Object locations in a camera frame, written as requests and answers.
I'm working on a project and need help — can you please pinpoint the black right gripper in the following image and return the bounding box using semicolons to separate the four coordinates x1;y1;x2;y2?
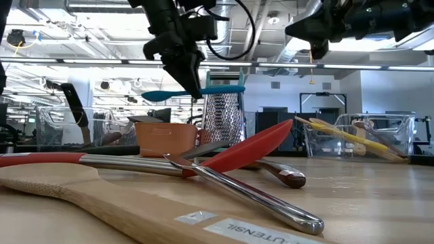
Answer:
285;3;369;60

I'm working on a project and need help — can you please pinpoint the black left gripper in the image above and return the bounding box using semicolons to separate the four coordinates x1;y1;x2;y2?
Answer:
142;32;206;100

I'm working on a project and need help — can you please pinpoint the blue silicone spoon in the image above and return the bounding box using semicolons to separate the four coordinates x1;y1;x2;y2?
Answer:
141;84;246;102

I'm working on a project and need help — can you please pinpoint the long wooden slotted spatula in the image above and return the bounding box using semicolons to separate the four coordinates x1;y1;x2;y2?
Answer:
310;117;410;163

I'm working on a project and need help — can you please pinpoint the yellow silicone spoon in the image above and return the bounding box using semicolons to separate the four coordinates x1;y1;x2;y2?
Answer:
310;121;390;154

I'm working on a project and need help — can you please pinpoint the wooden fork spoon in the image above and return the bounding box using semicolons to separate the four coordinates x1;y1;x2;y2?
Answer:
351;118;368;156

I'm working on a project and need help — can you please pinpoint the dark brown wooden spoon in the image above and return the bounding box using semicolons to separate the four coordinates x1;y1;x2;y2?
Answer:
243;159;307;189
359;120;408;159

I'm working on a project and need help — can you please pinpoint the large round black spatula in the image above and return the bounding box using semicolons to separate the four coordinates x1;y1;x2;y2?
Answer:
59;81;92;147

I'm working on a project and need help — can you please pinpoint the long LED light bar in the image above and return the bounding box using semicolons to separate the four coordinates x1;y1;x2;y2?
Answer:
0;57;434;71

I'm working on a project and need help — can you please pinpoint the teal steel box grater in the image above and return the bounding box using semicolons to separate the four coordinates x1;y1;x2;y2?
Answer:
199;70;248;145

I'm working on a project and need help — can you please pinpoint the orange plastic bin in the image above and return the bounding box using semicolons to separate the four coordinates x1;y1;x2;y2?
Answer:
134;121;199;157

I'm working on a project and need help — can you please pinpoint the red slotted spoon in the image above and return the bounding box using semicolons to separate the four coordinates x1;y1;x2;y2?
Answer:
0;118;294;179

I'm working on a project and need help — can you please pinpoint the black cabinet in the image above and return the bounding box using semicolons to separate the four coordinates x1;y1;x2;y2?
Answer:
256;106;306;152

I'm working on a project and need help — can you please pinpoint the clear plastic bin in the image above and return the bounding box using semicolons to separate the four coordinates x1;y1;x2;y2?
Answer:
303;113;416;163
35;106;136;153

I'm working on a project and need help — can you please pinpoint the black stand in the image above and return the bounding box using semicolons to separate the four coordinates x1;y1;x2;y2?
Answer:
415;115;433;146

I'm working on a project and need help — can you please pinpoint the large light wooden spoon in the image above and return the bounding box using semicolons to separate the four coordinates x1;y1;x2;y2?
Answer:
0;162;326;244

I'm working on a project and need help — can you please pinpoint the silver ventilation duct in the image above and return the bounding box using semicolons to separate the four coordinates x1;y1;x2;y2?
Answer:
206;0;238;62
271;0;323;64

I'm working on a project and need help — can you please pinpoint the black workstation frame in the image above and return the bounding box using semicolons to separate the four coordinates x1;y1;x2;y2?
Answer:
299;91;347;115

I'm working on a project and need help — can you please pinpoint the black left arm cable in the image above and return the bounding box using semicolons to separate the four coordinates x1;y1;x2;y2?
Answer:
203;0;257;61

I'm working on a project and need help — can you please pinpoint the stainless steel utensil handle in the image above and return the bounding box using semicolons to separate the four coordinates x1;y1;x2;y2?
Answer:
164;154;325;235

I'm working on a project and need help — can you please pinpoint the black ceiling cable reel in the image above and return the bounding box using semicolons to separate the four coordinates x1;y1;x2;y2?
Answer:
6;28;26;47

